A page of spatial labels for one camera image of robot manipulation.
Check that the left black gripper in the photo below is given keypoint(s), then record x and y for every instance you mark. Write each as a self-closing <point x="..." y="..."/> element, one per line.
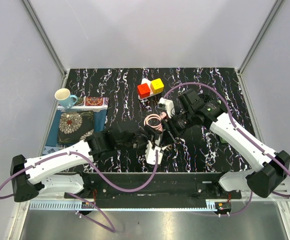
<point x="153" y="132"/>

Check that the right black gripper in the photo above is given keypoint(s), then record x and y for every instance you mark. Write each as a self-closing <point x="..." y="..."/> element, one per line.
<point x="167" y="128"/>

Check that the red cube socket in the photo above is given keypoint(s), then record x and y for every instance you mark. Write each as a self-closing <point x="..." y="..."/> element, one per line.
<point x="143" y="91"/>

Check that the yellow cube socket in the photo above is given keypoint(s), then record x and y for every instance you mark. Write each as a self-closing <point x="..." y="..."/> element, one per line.
<point x="157" y="86"/>

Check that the white triangular power strip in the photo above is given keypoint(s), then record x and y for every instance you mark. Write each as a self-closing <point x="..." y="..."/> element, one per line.
<point x="144" y="80"/>

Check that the green power strip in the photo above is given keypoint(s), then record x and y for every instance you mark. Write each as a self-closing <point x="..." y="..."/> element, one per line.
<point x="222" y="140"/>

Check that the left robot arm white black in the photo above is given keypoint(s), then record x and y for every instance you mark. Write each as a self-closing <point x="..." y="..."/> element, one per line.
<point x="32" y="176"/>

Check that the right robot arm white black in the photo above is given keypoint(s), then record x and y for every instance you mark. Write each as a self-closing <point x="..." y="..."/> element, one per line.
<point x="267" y="166"/>

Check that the patterned blue cloth mat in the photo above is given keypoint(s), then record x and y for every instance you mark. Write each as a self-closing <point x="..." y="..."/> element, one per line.
<point x="98" y="105"/>

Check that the black floral square plate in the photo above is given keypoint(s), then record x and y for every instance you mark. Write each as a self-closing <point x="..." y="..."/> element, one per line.
<point x="75" y="127"/>

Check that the blue ceramic mug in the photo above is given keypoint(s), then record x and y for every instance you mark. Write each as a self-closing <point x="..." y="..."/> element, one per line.
<point x="65" y="98"/>

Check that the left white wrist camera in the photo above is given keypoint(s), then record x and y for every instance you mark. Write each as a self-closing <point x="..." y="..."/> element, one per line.
<point x="153" y="154"/>

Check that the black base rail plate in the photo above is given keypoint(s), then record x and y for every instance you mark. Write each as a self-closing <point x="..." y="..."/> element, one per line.
<point x="166" y="190"/>

